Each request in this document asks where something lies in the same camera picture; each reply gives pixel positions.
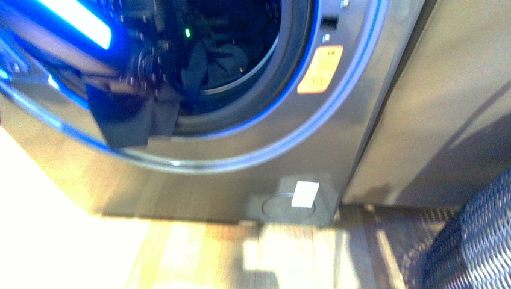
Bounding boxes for grey front-load washing machine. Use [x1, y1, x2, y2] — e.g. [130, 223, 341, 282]
[1, 1, 424, 226]

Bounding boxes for dark clothes inside drum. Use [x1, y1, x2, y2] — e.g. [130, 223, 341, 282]
[180, 37, 249, 99]

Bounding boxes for round drain filter cover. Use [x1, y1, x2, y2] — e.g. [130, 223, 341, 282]
[261, 192, 316, 222]

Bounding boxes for white tape label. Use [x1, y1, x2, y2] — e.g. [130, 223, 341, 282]
[291, 181, 319, 208]

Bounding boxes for orange warning sticker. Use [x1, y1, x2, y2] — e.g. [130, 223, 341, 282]
[297, 45, 344, 95]

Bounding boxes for grey cabinet panel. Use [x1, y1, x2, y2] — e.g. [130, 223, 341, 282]
[342, 1, 510, 208]

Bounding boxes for white woven laundry basket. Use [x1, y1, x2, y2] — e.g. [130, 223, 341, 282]
[422, 169, 510, 288]

